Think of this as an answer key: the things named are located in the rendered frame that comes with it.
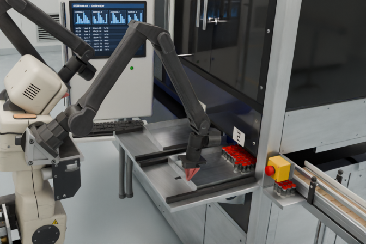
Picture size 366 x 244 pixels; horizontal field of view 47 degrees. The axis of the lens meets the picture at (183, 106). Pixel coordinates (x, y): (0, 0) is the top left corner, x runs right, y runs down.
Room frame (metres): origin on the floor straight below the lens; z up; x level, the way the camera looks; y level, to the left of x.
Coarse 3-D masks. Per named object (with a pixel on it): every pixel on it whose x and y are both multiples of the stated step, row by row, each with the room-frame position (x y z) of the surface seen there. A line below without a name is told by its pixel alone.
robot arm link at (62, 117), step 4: (72, 108) 1.27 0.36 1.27; (76, 108) 1.26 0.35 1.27; (80, 108) 1.27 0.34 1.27; (60, 112) 1.26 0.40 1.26; (64, 112) 1.27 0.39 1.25; (68, 112) 1.26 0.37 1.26; (72, 112) 1.24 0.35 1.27; (56, 116) 1.26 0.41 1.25; (60, 116) 1.24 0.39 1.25; (64, 116) 1.23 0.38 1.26; (68, 116) 1.24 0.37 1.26; (60, 120) 1.21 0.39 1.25; (64, 120) 1.22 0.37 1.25; (60, 124) 1.21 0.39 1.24; (64, 124) 1.22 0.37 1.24; (64, 128) 1.21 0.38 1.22; (68, 128) 1.22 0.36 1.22
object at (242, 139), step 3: (234, 129) 1.66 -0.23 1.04; (237, 129) 1.64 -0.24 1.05; (234, 132) 1.66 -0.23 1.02; (240, 132) 1.62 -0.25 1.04; (234, 135) 1.66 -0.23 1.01; (237, 135) 1.64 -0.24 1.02; (240, 135) 1.62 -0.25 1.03; (243, 135) 1.60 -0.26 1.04; (234, 138) 1.66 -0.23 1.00; (237, 138) 1.64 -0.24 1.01; (240, 138) 1.62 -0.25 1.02; (243, 138) 1.60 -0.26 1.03; (237, 141) 1.64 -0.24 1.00; (240, 141) 1.62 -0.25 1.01; (243, 141) 1.60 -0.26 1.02; (240, 144) 1.62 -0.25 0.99; (243, 144) 1.60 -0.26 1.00
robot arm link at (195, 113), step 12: (168, 36) 1.35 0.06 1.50; (156, 48) 1.40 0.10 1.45; (168, 48) 1.35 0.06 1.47; (168, 60) 1.38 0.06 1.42; (168, 72) 1.40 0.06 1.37; (180, 72) 1.40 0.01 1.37; (180, 84) 1.40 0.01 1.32; (180, 96) 1.42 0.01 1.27; (192, 96) 1.42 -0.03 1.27; (192, 108) 1.42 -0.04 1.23; (192, 120) 1.46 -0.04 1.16
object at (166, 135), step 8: (168, 120) 2.00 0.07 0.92; (176, 120) 2.02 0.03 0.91; (184, 120) 2.04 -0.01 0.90; (144, 128) 1.91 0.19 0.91; (152, 128) 1.95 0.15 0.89; (160, 128) 1.97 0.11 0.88; (168, 128) 1.97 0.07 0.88; (176, 128) 1.98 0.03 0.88; (184, 128) 1.98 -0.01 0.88; (152, 136) 1.81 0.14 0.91; (160, 136) 1.88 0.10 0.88; (168, 136) 1.88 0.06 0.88; (176, 136) 1.88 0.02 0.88; (184, 136) 1.89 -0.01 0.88; (224, 136) 1.85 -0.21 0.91; (160, 144) 1.73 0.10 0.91; (168, 144) 1.79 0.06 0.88; (176, 144) 1.73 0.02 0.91; (184, 144) 1.75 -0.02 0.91
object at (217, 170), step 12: (228, 144) 1.77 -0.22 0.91; (168, 156) 1.62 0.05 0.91; (204, 156) 1.69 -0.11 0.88; (216, 156) 1.70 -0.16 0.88; (180, 168) 1.52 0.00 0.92; (204, 168) 1.59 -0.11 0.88; (216, 168) 1.59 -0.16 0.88; (228, 168) 1.60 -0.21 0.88; (192, 180) 1.49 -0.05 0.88; (204, 180) 1.49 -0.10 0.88; (216, 180) 1.49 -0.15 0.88; (228, 180) 1.46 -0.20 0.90
